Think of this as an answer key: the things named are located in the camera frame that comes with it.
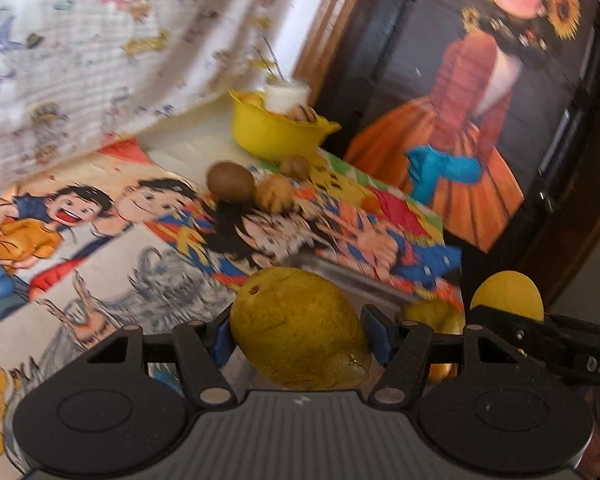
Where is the thin yellow-leaf twig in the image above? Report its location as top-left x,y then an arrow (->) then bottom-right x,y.
252,35 -> 283,81

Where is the yellow lemon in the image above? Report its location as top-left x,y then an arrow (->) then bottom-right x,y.
470,270 -> 544,322

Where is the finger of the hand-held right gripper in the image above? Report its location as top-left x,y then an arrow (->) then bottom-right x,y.
467,304 -> 556,361

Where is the striped pepino melon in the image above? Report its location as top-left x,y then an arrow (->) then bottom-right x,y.
287,105 -> 318,125
279,156 -> 312,179
256,174 -> 296,212

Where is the wall poster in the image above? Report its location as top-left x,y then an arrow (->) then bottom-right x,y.
342,0 -> 600,253

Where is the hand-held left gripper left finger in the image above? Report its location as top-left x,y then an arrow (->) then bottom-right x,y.
40,305 -> 238,408

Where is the yellow plastic bowl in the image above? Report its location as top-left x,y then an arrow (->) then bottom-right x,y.
228,89 -> 342,163

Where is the orange-blue cartoon poster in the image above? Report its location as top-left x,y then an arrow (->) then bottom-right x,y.
0,137 -> 291,321

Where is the grey metal tray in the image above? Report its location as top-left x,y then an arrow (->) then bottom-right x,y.
230,252 -> 468,391

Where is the brown kiwi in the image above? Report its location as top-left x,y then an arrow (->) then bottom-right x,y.
206,161 -> 257,204

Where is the brown wooden door frame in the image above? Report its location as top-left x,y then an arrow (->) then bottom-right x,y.
292,0 -> 600,311

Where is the large yellow-green mango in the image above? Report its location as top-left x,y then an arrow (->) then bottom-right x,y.
229,266 -> 373,391

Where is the black door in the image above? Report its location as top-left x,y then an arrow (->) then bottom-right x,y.
320,0 -> 600,281

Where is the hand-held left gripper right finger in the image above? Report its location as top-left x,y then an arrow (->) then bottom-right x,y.
360,304 -> 563,408

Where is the white jar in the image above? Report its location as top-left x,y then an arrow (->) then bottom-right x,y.
264,80 -> 311,113

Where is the yellow-green pear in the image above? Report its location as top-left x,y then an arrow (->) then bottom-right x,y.
402,300 -> 467,336

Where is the white printed blanket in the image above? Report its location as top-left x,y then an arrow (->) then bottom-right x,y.
0,0 -> 351,191

